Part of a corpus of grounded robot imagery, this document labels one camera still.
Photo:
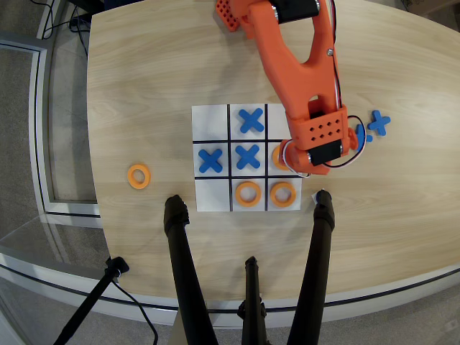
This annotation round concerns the grey metal glass frame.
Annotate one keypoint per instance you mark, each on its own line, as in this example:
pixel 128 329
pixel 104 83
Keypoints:
pixel 39 125

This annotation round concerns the thick black tripod leg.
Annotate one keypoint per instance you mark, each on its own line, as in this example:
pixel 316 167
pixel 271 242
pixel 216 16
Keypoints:
pixel 183 266
pixel 314 266

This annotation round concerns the blue foam cross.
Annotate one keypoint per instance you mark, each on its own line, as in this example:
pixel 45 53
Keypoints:
pixel 247 156
pixel 210 160
pixel 378 122
pixel 251 120
pixel 359 134

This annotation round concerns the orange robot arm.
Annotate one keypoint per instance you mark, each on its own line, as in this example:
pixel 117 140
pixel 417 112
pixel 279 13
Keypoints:
pixel 298 72

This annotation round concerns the white tic-tac-toe grid sheet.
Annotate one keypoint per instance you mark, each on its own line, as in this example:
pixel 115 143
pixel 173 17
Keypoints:
pixel 212 122

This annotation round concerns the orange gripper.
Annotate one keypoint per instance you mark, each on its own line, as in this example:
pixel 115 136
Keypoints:
pixel 290 160

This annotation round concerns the slim black stand pole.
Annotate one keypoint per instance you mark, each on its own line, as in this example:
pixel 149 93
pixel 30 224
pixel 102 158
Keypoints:
pixel 90 302

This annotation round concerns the brown cardboard box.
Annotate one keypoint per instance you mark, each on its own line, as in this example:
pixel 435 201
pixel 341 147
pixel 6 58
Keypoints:
pixel 427 5

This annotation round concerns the thin black tripod leg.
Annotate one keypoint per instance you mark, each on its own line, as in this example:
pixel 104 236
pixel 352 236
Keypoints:
pixel 252 294

